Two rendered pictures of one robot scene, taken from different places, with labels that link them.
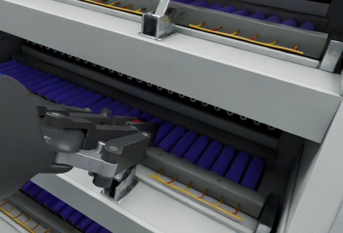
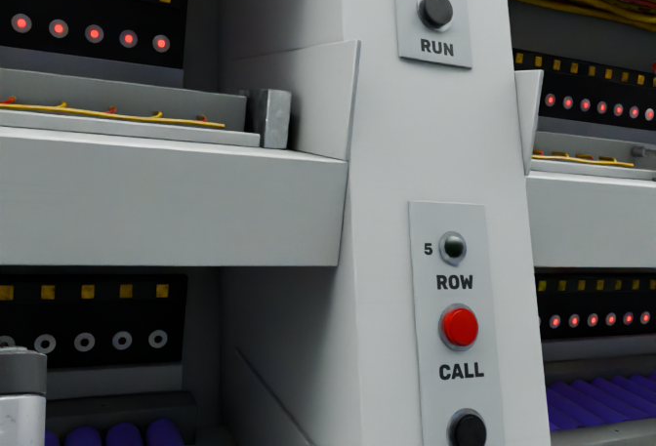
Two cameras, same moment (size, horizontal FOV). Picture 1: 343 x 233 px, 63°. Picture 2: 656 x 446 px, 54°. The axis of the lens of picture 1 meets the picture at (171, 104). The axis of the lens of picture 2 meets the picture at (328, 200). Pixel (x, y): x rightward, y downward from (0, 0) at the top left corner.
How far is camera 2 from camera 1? 0.12 m
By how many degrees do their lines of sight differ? 53
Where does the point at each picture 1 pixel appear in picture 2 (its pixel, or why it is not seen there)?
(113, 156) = (36, 366)
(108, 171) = (35, 426)
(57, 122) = not seen: outside the picture
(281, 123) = (263, 250)
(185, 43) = not seen: outside the picture
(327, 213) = (406, 382)
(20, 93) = not seen: outside the picture
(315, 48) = (231, 119)
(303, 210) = (372, 400)
